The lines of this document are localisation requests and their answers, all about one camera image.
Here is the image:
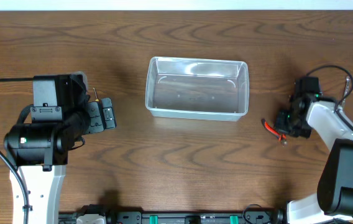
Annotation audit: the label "black yellow screwdriver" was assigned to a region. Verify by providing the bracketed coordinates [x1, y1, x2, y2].
[93, 87, 99, 102]

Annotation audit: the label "red handled pliers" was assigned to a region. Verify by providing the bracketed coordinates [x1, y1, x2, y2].
[261, 118, 287, 146]

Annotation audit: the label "small silver wrench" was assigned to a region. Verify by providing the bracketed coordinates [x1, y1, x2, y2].
[339, 75, 351, 109]

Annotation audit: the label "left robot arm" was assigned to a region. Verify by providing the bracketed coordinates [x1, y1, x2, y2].
[4, 72, 116, 223]

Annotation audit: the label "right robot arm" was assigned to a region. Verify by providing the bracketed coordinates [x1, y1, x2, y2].
[274, 77, 353, 223]

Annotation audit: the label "clear plastic container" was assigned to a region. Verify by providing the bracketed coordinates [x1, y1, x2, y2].
[145, 57, 250, 121]

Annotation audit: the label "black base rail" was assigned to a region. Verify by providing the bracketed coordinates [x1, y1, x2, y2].
[58, 205, 287, 224]

